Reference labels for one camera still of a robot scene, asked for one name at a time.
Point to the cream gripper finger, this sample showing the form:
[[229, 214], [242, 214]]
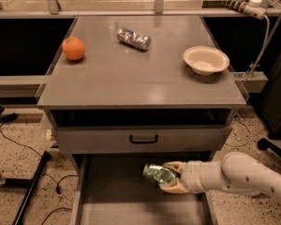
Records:
[[175, 187], [176, 166]]

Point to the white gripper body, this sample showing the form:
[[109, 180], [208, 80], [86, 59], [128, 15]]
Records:
[[192, 173]]

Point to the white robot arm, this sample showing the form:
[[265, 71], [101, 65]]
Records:
[[236, 173]]

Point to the grey top drawer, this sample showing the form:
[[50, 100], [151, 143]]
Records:
[[83, 140]]

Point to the open grey middle drawer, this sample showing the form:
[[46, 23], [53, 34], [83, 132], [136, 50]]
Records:
[[112, 191]]

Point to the grey drawer cabinet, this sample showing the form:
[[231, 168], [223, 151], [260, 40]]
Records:
[[117, 86]]

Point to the crushed silver can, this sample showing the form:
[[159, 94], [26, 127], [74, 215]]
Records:
[[134, 39]]

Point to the black chair leg with caster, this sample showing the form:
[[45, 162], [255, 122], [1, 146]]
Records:
[[263, 144]]

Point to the white paper bowl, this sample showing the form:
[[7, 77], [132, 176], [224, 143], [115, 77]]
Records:
[[206, 61]]

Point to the black floor stand bar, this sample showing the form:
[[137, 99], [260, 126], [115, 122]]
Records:
[[30, 185]]

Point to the orange fruit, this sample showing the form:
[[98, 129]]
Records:
[[73, 48]]

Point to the black drawer handle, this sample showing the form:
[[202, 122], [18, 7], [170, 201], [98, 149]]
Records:
[[143, 140]]

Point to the white coiled hose fixture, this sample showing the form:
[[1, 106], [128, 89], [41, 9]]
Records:
[[251, 7]]

